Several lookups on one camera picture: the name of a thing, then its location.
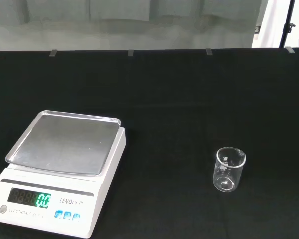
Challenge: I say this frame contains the black bench cloth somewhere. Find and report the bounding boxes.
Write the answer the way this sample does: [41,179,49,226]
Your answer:
[0,46,299,239]

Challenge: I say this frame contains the white electronic balance steel pan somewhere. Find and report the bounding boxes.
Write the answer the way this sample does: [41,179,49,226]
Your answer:
[0,110,127,239]

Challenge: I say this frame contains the grey backdrop curtain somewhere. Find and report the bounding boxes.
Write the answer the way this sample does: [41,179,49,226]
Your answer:
[0,0,269,52]

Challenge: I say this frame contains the black tripod stand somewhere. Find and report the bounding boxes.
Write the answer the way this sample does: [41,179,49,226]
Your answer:
[279,0,296,48]

